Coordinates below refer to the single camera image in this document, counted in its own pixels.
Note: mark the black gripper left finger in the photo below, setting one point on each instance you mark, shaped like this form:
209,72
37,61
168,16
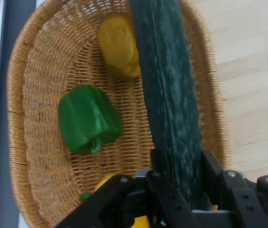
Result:
129,202

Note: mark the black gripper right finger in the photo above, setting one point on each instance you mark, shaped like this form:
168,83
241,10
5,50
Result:
257,204

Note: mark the long dark green cucumber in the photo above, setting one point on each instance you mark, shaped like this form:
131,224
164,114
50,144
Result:
167,83

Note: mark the bright yellow bell pepper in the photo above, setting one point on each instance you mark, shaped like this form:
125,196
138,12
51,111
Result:
143,223

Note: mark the green bell pepper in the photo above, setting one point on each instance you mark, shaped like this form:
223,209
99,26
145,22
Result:
86,118

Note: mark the orange bell pepper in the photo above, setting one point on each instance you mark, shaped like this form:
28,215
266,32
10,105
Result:
118,45

